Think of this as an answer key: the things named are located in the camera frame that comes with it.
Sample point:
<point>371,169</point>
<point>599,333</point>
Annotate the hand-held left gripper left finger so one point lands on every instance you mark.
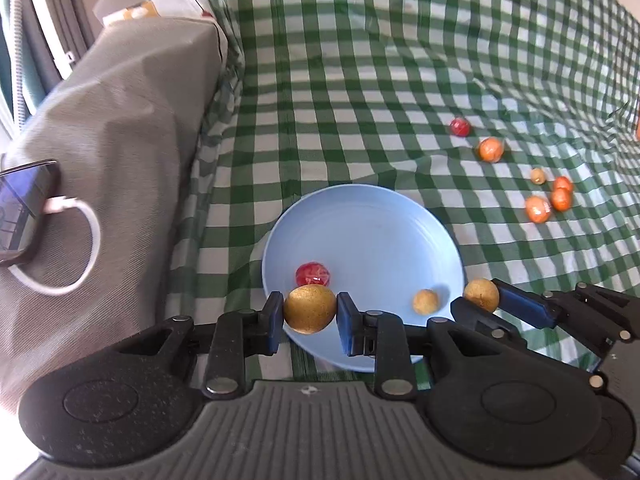
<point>274,324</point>

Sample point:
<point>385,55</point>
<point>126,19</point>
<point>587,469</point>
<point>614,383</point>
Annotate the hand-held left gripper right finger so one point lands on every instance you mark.
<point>347,325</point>

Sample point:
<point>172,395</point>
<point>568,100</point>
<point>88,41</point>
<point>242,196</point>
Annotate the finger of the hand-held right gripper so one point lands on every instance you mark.
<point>522,303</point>
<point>467,314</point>

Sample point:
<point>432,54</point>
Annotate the medium tan round fruit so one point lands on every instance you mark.
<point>481,294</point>

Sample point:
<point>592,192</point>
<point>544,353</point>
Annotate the large golden brown round fruit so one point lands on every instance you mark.
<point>310,308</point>

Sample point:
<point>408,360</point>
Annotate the light blue plate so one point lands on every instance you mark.
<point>370,240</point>

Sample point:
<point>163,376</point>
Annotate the small tan round fruit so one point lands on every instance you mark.
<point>538,175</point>
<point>425,302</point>

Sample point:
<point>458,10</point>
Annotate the glossy red round fruit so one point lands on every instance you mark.
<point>460,126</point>
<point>312,274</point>

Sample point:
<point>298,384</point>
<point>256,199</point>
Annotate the grey fabric cushion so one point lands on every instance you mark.
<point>130,125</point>

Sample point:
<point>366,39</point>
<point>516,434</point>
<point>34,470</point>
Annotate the green white checked cloth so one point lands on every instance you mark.
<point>380,60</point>

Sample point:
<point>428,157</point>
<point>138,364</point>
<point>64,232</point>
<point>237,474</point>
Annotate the black smartphone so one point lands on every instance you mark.
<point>22,210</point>

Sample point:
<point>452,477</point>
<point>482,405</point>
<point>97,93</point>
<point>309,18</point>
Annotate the white ribbed pipe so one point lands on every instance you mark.
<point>18,50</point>

